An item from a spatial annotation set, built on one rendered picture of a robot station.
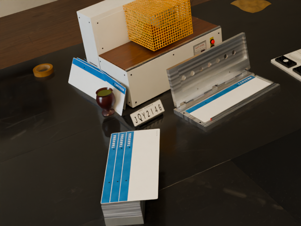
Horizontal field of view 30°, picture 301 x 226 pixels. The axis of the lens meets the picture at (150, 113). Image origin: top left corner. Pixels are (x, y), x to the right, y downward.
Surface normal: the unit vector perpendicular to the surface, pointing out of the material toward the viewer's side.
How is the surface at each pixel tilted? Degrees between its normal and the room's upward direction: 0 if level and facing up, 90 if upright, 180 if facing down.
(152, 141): 0
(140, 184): 0
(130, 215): 90
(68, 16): 0
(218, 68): 81
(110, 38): 90
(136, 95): 90
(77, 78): 63
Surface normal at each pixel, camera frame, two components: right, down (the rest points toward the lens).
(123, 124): -0.13, -0.83
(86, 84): -0.74, 0.00
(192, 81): 0.57, 0.23
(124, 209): -0.03, 0.55
